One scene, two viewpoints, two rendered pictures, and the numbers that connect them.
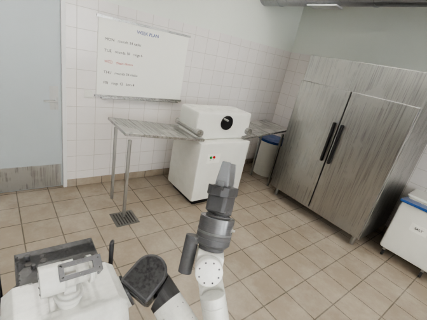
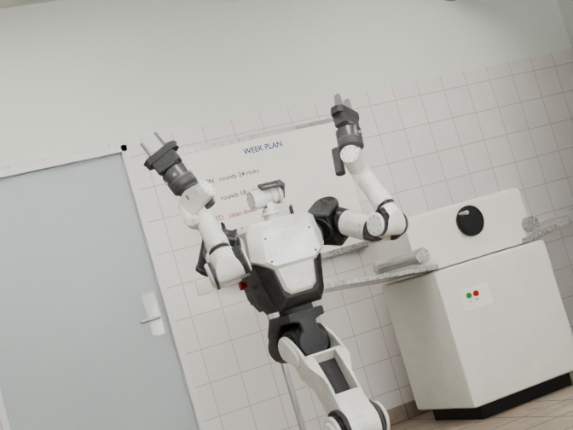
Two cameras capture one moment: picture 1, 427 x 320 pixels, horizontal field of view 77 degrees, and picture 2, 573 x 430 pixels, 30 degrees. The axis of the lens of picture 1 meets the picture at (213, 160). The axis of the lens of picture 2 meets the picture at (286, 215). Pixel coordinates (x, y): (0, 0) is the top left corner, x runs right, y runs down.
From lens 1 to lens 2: 3.21 m
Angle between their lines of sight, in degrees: 29
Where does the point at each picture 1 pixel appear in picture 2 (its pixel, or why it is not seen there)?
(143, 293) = (323, 212)
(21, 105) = (111, 344)
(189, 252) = (336, 157)
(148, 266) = (321, 202)
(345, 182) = not seen: outside the picture
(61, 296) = (267, 209)
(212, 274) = (351, 153)
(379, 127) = not seen: outside the picture
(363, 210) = not seen: outside the picture
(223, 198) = (341, 112)
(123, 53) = (235, 195)
